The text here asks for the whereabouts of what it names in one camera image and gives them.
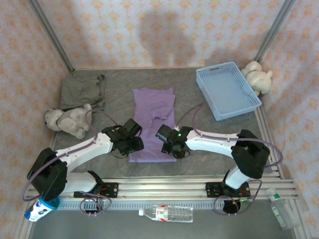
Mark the purple t-shirt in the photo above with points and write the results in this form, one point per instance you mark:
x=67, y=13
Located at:
x=152, y=104

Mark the grey t-shirt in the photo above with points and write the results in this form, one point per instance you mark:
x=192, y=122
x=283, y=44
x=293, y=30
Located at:
x=79, y=89

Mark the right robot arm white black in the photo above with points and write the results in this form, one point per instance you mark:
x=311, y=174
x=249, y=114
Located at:
x=214, y=142

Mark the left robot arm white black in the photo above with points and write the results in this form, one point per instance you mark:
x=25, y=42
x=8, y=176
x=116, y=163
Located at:
x=82, y=152

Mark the grey plush toy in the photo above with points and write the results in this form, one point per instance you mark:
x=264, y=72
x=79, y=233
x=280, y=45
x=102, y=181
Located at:
x=69, y=119

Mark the light blue perforated plastic basket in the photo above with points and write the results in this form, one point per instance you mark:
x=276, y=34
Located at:
x=224, y=92

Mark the clear plastic water bottle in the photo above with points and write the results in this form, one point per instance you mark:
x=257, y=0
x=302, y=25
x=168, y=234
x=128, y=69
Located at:
x=169, y=214

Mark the white plush toy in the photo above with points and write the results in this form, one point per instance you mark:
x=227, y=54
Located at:
x=259, y=79

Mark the white canister with blue lid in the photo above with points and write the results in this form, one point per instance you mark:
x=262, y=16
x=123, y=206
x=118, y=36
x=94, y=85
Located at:
x=37, y=212

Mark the clear bottle with green label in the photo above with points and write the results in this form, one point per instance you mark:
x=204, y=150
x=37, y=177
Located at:
x=284, y=214

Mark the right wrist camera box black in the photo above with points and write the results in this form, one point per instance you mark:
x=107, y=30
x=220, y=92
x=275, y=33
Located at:
x=163, y=133

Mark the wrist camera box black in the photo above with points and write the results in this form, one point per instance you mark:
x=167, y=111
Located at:
x=163, y=133
x=132, y=127

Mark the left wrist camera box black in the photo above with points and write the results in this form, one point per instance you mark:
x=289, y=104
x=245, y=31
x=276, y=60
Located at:
x=132, y=127

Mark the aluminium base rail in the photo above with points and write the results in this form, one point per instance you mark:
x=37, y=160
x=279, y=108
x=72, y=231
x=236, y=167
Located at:
x=159, y=188

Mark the aluminium frame post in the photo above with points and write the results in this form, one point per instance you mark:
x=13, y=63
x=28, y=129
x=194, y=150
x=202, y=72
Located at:
x=274, y=27
x=49, y=35

